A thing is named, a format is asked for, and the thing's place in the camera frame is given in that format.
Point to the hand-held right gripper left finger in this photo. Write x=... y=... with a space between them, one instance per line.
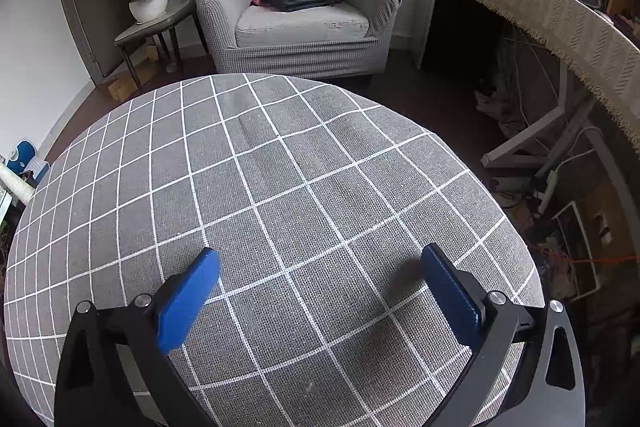
x=190 y=302

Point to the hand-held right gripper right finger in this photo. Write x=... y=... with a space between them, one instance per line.
x=447 y=302

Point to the white power strip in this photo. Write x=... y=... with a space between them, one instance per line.
x=547 y=189

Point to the grey checked tablecloth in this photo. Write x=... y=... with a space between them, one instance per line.
x=300 y=182

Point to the white foam roll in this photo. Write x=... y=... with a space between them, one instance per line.
x=17 y=184

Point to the flat cardboard box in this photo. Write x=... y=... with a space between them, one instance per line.
x=122 y=89

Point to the blue and white package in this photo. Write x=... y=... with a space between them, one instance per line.
x=22 y=154

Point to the grey armchair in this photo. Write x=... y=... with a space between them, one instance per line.
x=300 y=52

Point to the grey dining chair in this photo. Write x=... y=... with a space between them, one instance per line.
x=150 y=29

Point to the desk with fringed cloth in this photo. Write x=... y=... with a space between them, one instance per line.
x=550 y=17

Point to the white rectangular frame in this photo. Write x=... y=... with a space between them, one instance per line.
x=587 y=247

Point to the white desk frame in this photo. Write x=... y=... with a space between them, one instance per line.
x=520 y=139

